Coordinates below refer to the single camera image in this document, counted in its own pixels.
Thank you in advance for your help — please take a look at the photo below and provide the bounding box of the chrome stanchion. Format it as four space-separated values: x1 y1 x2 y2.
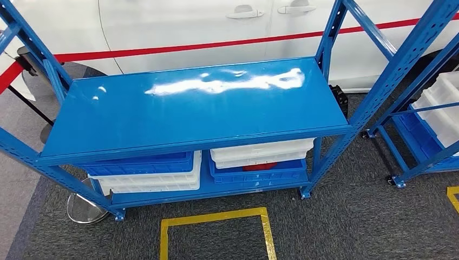
15 47 113 225

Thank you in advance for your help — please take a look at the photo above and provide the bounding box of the white car door handle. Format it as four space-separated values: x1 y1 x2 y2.
277 0 317 15
225 4 265 20

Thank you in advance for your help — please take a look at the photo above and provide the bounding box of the black bracket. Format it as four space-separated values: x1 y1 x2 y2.
330 84 350 119

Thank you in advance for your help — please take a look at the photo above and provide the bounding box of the black stanchion with dark base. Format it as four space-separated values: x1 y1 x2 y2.
7 85 55 145

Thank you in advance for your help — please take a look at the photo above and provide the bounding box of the white car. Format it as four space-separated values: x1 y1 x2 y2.
0 0 459 95

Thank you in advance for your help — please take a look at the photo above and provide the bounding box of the red object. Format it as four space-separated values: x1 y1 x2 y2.
242 162 279 172

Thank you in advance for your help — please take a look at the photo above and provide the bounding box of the red barrier belt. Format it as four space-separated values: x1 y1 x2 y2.
53 14 459 63
0 61 25 96

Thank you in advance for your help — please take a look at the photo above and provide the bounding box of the blue metal shelf rack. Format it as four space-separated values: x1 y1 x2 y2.
0 0 459 222
365 34 459 189

